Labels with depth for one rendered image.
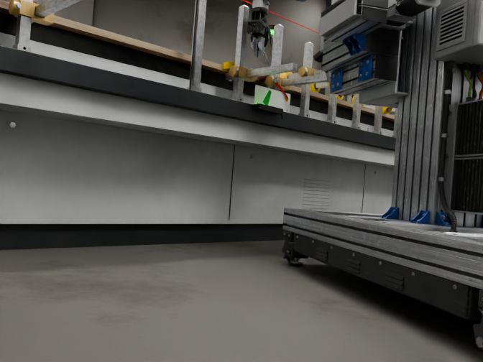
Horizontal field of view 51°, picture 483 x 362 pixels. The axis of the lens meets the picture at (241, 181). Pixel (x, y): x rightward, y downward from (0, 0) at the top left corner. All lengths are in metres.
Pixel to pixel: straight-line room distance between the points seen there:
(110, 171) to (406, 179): 1.21
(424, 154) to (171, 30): 5.78
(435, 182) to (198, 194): 1.21
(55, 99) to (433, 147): 1.31
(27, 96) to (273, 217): 1.58
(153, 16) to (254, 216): 4.89
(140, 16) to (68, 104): 5.40
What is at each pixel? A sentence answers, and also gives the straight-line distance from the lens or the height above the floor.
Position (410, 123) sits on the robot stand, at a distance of 1.91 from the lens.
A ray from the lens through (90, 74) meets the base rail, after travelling 1.94.
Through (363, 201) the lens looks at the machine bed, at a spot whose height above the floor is 0.26.
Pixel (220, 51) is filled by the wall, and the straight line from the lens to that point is 7.33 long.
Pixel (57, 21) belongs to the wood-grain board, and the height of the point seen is 0.88.
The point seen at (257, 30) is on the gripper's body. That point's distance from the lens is 2.39.
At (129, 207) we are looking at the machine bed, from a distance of 2.29.
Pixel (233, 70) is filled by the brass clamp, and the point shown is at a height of 0.84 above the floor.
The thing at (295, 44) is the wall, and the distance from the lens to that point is 7.70.
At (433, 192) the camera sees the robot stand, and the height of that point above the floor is 0.33.
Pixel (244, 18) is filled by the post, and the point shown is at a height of 1.10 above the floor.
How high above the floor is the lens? 0.31
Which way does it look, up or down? level
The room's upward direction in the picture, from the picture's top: 4 degrees clockwise
